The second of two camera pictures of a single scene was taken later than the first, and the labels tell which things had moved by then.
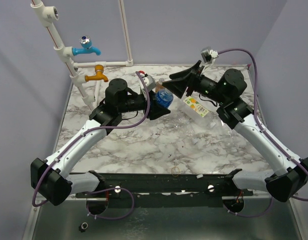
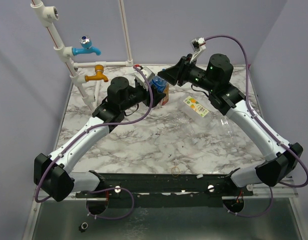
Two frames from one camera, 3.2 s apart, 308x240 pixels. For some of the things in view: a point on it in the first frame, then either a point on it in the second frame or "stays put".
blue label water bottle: x=164 y=97 to x=160 y=83
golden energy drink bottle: x=159 y=85 to x=165 y=100
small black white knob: x=83 y=227 stays put
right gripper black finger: x=179 y=86 to x=172 y=74
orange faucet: x=99 y=75 stays put
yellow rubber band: x=179 y=171 stays put
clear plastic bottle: x=183 y=124 stays put
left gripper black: x=156 y=110 to x=158 y=96
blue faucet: x=86 y=44 stays put
